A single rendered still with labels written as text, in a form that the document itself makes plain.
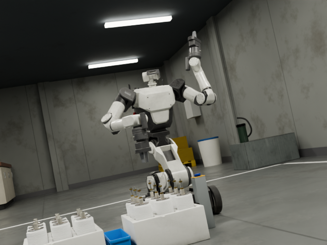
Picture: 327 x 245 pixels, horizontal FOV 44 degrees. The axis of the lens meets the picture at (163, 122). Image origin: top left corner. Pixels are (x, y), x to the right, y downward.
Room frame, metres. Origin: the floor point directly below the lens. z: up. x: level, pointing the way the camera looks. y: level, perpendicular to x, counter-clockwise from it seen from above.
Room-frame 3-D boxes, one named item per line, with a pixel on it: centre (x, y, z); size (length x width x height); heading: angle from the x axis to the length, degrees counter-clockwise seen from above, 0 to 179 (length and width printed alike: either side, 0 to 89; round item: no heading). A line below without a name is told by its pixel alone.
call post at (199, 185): (2.50, -0.14, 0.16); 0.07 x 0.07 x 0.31; 16
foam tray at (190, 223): (2.34, 0.12, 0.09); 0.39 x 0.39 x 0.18; 16
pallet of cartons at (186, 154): (10.11, -0.09, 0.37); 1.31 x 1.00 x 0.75; 17
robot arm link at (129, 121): (2.47, 0.19, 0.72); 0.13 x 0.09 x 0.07; 49
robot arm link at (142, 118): (2.46, 0.14, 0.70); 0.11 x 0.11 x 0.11; 49
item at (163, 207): (2.23, 0.09, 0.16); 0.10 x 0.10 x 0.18
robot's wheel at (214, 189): (2.93, -0.24, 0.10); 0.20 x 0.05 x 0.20; 17
